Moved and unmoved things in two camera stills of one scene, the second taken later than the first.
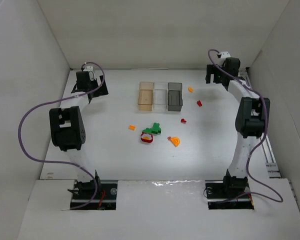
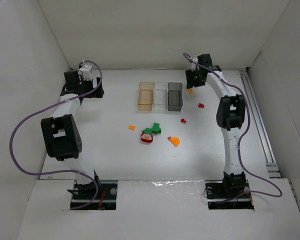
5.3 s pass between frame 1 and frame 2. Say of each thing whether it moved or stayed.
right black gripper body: moved
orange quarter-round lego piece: stayed
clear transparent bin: stayed
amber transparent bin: stayed
